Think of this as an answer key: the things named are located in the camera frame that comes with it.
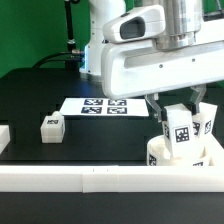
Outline black cables at base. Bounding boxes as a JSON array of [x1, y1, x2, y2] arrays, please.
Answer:
[[32, 49, 86, 70]]

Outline white fiducial marker sheet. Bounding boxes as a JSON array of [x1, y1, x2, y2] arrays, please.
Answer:
[[60, 98, 149, 117]]

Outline white U-shaped fence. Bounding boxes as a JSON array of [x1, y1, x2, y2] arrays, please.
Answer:
[[0, 125, 224, 194]]

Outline white round stool seat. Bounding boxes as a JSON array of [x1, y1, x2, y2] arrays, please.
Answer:
[[146, 135, 210, 167]]

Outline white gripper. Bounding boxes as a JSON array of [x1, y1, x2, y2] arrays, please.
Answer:
[[101, 19, 224, 122]]

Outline black vertical pole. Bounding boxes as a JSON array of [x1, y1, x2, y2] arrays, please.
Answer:
[[64, 0, 80, 51]]

